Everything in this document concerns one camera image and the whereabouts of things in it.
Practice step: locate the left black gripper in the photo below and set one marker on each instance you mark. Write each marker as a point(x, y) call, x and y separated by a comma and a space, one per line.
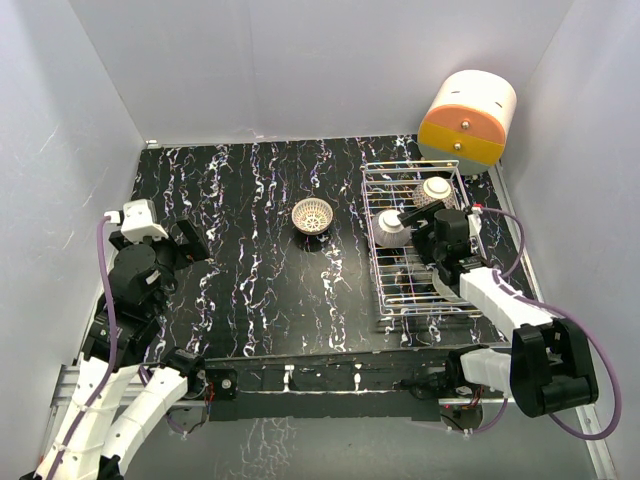
point(195, 246)

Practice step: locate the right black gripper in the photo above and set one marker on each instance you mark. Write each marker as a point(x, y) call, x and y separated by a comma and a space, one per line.
point(413, 218)

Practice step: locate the blue patterned white bowl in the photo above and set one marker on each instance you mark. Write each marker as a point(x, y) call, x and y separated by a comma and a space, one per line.
point(434, 189)

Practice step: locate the purple striped bowl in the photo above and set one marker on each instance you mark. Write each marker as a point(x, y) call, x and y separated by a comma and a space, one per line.
point(388, 230)

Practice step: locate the green patterned white bowl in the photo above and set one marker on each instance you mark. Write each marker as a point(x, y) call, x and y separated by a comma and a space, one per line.
point(448, 284)

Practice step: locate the white orange patterned bowl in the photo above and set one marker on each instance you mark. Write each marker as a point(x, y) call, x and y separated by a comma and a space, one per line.
point(312, 216)

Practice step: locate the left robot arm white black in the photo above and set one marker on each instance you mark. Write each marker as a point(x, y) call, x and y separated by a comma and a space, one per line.
point(118, 401)

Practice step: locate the cream orange yellow drawer cabinet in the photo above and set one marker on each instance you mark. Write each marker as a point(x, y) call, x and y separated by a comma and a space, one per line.
point(469, 121)

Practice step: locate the black front mounting bar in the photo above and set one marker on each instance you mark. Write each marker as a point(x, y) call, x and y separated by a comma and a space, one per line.
point(396, 383)

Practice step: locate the white wire dish rack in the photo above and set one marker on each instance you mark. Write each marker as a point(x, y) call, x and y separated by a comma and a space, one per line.
point(403, 284)

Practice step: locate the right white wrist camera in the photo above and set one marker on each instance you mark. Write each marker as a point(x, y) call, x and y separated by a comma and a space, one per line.
point(473, 215)

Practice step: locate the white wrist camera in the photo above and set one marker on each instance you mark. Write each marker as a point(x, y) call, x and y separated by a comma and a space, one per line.
point(137, 220)
point(473, 215)

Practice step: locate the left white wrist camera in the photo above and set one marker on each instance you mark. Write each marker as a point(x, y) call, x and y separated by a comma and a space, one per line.
point(137, 220)

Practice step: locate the aluminium frame rail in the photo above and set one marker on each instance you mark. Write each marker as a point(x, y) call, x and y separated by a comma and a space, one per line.
point(575, 395)

